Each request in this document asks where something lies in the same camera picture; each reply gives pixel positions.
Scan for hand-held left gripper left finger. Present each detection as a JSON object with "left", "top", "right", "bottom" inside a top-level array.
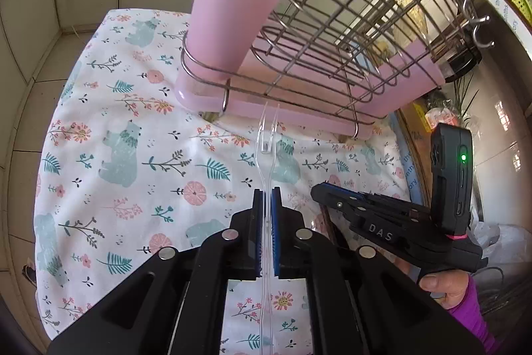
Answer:
[{"left": 48, "top": 189, "right": 264, "bottom": 355}]

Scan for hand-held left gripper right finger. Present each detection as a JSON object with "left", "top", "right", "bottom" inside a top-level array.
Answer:
[{"left": 270, "top": 187, "right": 487, "bottom": 355}]

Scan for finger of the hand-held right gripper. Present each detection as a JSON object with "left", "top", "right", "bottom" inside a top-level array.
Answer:
[
  {"left": 324, "top": 182, "right": 425, "bottom": 215},
  {"left": 311, "top": 185, "right": 417, "bottom": 230}
]

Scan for clear plastic fork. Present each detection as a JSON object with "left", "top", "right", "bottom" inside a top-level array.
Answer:
[{"left": 257, "top": 102, "right": 280, "bottom": 355}]

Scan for metal wire utensil rack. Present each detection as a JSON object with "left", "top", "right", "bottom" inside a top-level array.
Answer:
[{"left": 181, "top": 0, "right": 495, "bottom": 139}]

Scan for person's right forearm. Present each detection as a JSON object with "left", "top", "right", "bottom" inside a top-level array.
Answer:
[{"left": 448, "top": 276, "right": 504, "bottom": 355}]

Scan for person's right hand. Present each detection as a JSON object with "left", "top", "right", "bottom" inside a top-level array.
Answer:
[{"left": 420, "top": 273, "right": 471, "bottom": 311}]

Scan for orange food packet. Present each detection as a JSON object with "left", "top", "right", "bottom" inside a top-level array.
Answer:
[{"left": 424, "top": 107, "right": 458, "bottom": 131}]

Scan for white plastic bag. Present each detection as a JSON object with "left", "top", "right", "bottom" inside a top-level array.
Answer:
[{"left": 474, "top": 222, "right": 532, "bottom": 276}]

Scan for metal shelf rack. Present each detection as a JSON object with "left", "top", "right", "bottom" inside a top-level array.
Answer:
[{"left": 395, "top": 0, "right": 532, "bottom": 239}]

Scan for floral printed cloth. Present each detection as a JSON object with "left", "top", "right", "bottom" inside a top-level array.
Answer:
[{"left": 35, "top": 8, "right": 416, "bottom": 355}]

